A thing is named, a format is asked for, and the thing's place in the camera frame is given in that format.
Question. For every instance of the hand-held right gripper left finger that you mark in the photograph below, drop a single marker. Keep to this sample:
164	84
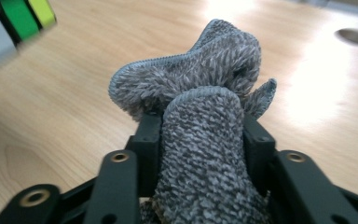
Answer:
147	149

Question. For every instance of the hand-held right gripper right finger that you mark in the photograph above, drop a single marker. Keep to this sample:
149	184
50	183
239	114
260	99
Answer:
259	149

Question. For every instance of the grey fluffy cloth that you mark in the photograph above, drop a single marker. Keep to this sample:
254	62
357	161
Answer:
202	130

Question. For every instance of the colourful puzzle cube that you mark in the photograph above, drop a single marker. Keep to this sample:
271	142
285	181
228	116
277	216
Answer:
15	21

